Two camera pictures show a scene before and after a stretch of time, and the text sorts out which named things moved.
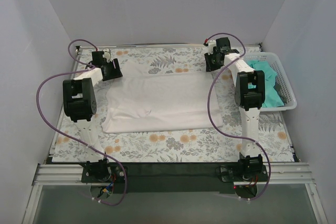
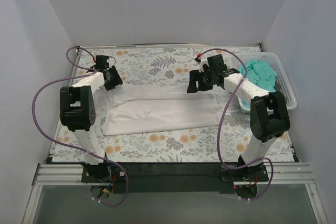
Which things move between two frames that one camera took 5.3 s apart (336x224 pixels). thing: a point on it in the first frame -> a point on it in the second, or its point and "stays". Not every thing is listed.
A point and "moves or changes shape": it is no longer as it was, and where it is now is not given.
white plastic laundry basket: (283, 83) stays
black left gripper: (112, 70) -> (113, 77)
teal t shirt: (272, 97) stays
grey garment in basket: (277, 87) stays
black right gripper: (211, 61) -> (198, 82)
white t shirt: (139, 100) moves or changes shape
